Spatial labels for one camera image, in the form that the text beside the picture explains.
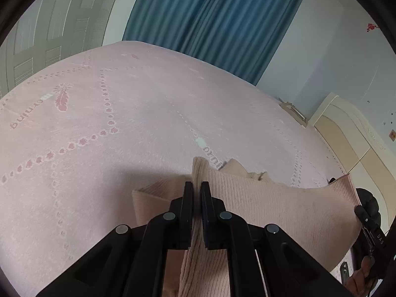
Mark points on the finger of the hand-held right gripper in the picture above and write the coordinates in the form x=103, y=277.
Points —
x=362, y=216

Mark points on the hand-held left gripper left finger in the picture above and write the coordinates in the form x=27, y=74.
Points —
x=187, y=198

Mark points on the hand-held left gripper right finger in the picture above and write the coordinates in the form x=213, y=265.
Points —
x=205, y=198

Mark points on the pink knit sweater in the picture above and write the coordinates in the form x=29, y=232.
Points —
x=278, y=204

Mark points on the person's right hand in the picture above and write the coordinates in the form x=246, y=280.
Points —
x=359, y=286

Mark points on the black puffer jacket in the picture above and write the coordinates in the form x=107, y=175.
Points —
x=368, y=201

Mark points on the black smartphone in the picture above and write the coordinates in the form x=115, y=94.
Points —
x=344, y=273

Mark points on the cream wooden headboard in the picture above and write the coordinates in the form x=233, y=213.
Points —
x=349, y=139

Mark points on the bed with pink sheet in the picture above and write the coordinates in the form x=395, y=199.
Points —
x=139, y=114

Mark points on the blue curtain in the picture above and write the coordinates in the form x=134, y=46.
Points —
x=216, y=15

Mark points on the white wardrobe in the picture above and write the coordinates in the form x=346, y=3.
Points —
x=55, y=37

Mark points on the orange wall sticker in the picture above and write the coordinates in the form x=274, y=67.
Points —
x=392, y=136

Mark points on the flat picture frame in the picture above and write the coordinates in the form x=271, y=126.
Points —
x=295, y=113

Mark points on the red wall sticker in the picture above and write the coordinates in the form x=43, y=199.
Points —
x=372, y=27

